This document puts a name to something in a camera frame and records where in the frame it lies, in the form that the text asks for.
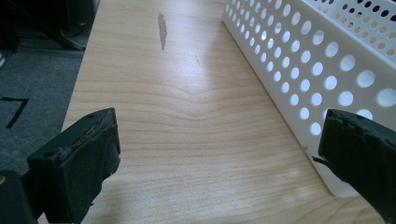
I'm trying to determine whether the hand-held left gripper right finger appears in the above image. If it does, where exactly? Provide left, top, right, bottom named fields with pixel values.
left=312, top=108, right=396, bottom=224

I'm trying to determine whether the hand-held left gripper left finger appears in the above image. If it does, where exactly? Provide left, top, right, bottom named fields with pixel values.
left=26, top=107, right=121, bottom=224

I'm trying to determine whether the white perforated plastic basket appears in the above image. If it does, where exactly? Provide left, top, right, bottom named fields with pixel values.
left=221, top=0, right=396, bottom=198

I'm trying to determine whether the dark metal stand base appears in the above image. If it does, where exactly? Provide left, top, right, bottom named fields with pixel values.
left=0, top=0, right=97, bottom=52

